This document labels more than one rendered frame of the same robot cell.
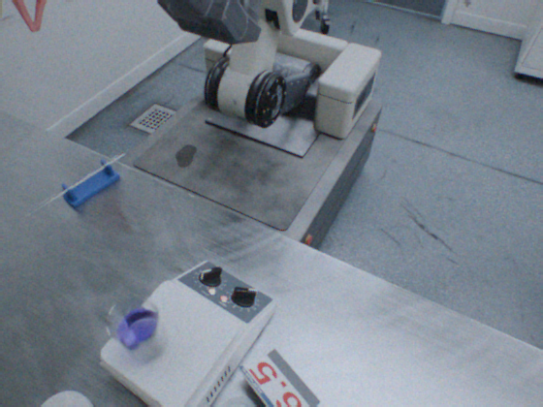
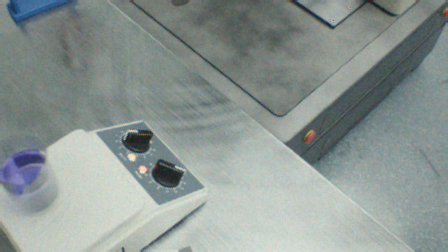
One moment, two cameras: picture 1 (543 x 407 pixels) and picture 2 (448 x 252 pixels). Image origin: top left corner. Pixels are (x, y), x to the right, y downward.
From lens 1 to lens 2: 0.09 m
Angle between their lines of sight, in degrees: 10
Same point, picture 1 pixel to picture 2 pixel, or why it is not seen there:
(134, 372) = (12, 220)
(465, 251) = not seen: outside the picture
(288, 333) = (212, 234)
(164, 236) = (105, 80)
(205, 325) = (105, 191)
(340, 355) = not seen: outside the picture
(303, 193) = (319, 74)
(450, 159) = not seen: outside the picture
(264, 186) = (271, 53)
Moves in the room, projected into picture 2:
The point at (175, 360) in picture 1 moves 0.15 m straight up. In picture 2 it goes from (59, 220) to (15, 132)
